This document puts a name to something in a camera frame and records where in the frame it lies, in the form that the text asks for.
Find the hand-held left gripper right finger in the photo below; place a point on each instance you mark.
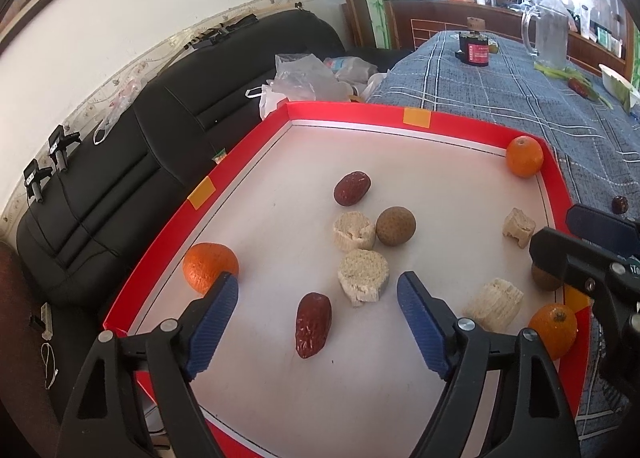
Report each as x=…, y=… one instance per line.
x=422, y=328

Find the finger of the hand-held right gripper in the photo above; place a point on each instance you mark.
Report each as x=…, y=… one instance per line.
x=565, y=258
x=600, y=228

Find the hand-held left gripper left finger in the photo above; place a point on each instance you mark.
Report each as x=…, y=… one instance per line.
x=215, y=323

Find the brown longan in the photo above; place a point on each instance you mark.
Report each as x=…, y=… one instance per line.
x=395, y=226
x=544, y=279

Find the red date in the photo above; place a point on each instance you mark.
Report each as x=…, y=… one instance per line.
x=352, y=188
x=620, y=204
x=580, y=86
x=312, y=325

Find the orange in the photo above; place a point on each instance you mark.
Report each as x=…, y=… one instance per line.
x=210, y=268
x=552, y=330
x=524, y=156

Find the pale beige food cube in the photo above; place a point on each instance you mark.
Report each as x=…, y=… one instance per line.
x=518, y=228
x=363, y=277
x=495, y=305
x=354, y=231

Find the red cardboard box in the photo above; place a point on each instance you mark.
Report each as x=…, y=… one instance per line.
x=280, y=177

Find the white bowl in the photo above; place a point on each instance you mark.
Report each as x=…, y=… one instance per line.
x=617, y=80

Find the green vegetable stalks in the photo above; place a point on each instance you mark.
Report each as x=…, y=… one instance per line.
x=555, y=72

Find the black leather sofa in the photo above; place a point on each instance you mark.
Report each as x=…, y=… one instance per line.
x=125, y=188

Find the small green snack packet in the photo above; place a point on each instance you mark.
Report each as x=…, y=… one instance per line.
x=218, y=155

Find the white power strip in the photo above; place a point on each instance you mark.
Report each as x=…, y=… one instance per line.
x=46, y=320

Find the glass mug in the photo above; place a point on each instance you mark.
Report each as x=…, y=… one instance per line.
x=550, y=37

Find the small green fruit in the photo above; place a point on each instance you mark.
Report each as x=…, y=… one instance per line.
x=493, y=46

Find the dark jar with red label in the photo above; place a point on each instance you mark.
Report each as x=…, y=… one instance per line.
x=474, y=50

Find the black gadget with white label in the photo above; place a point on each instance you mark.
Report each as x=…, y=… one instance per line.
x=62, y=145
x=36, y=180

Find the clear plastic bag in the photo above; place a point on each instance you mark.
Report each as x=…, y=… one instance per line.
x=300, y=80

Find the plastic bag with blue print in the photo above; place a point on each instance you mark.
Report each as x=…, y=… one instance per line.
x=352, y=68

